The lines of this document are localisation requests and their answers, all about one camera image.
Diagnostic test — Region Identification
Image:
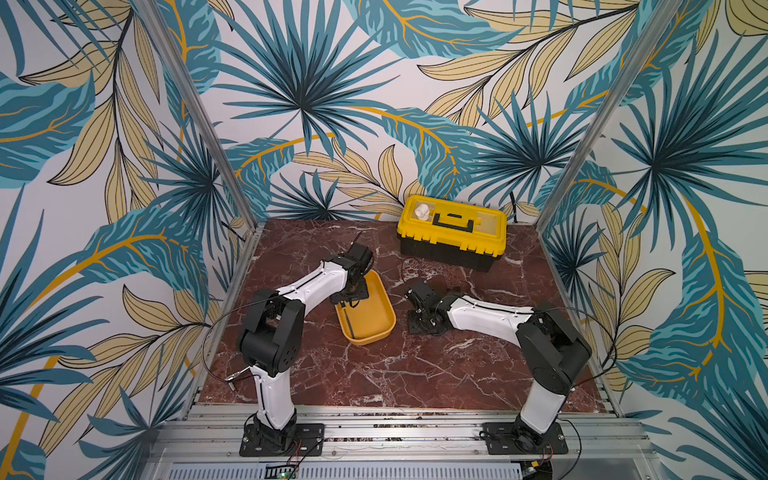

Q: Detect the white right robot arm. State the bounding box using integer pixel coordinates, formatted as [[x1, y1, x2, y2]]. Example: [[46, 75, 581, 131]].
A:
[[406, 282, 592, 438]]

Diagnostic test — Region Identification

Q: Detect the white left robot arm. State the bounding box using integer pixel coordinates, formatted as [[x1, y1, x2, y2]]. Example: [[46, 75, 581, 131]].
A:
[[238, 250, 373, 432]]

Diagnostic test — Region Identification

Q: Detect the small ratchet tool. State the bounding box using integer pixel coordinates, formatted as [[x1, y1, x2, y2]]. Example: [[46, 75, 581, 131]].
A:
[[224, 368, 252, 389]]

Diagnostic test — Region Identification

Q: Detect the yellow plastic tray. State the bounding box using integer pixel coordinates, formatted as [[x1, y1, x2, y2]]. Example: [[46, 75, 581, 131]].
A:
[[335, 271, 396, 346]]

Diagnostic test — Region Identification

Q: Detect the yellow and black toolbox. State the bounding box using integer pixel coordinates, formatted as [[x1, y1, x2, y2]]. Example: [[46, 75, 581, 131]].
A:
[[397, 195, 507, 272]]

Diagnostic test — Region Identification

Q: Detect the white roll in toolbox lid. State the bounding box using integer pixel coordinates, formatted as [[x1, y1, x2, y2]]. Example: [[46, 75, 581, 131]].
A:
[[413, 203, 431, 221]]

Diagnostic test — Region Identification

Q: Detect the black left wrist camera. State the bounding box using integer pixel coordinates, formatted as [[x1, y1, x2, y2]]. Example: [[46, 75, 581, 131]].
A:
[[344, 242, 374, 276]]

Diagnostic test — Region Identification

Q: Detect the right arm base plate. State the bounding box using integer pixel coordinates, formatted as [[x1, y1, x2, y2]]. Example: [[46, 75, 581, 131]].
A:
[[479, 421, 569, 458]]

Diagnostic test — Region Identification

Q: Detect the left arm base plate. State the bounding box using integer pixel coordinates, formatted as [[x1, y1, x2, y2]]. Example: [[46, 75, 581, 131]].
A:
[[239, 422, 325, 458]]

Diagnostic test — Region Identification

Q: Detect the aluminium front rail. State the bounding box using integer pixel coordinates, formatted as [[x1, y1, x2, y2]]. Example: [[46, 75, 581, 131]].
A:
[[140, 404, 665, 479]]

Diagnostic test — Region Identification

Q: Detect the left aluminium corner post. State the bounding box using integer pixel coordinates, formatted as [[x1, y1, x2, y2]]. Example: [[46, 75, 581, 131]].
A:
[[134, 0, 258, 233]]

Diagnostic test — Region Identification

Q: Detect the aluminium corner post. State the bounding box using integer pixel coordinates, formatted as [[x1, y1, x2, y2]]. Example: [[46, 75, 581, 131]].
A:
[[134, 0, 258, 233], [535, 0, 682, 234]]

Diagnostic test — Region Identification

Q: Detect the right aluminium corner post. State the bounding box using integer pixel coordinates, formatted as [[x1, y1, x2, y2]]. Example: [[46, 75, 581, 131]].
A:
[[535, 0, 682, 234]]

